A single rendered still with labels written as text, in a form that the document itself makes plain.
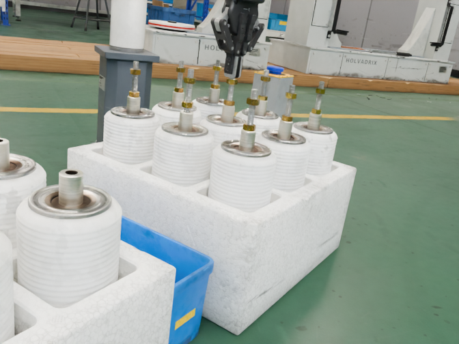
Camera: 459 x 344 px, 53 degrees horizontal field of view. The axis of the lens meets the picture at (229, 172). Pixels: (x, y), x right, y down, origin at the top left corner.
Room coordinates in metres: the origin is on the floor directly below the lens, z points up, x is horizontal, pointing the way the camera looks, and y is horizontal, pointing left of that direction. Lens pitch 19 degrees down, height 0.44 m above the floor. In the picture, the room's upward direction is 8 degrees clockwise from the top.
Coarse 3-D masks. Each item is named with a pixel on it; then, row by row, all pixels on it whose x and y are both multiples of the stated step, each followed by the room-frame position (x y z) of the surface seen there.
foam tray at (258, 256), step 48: (96, 144) 0.81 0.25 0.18; (144, 192) 0.66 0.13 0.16; (192, 192) 0.64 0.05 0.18; (288, 192) 0.69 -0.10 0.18; (336, 192) 0.81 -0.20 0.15; (192, 240) 0.61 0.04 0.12; (240, 240) 0.57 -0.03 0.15; (288, 240) 0.65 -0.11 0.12; (336, 240) 0.86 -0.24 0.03; (240, 288) 0.56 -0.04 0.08; (288, 288) 0.69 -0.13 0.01
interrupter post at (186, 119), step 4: (180, 112) 0.72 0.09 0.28; (184, 112) 0.72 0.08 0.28; (192, 112) 0.73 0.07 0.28; (180, 116) 0.72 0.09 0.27; (184, 116) 0.71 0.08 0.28; (188, 116) 0.71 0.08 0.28; (192, 116) 0.72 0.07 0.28; (180, 120) 0.72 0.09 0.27; (184, 120) 0.71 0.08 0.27; (188, 120) 0.71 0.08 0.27; (192, 120) 0.72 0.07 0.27; (180, 124) 0.72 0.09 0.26; (184, 124) 0.71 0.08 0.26; (188, 124) 0.71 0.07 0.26; (192, 124) 0.72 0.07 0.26; (180, 128) 0.72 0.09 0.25; (184, 128) 0.71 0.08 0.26; (188, 128) 0.71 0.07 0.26
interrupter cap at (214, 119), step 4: (208, 116) 0.83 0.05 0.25; (212, 116) 0.84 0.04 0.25; (216, 116) 0.84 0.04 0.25; (220, 116) 0.84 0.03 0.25; (208, 120) 0.80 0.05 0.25; (212, 120) 0.81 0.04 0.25; (216, 120) 0.81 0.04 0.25; (220, 120) 0.83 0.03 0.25; (236, 120) 0.83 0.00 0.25; (240, 120) 0.83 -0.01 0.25; (244, 120) 0.84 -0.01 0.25; (220, 124) 0.79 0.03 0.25; (224, 124) 0.79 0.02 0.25; (228, 124) 0.79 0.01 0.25; (232, 124) 0.79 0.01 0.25; (236, 124) 0.79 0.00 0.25; (240, 124) 0.80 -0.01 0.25
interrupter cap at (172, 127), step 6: (162, 126) 0.71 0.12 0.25; (168, 126) 0.72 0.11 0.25; (174, 126) 0.73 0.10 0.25; (198, 126) 0.75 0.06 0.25; (168, 132) 0.69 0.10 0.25; (174, 132) 0.69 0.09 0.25; (180, 132) 0.69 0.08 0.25; (186, 132) 0.70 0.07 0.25; (192, 132) 0.70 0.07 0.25; (198, 132) 0.71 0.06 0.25; (204, 132) 0.71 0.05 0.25
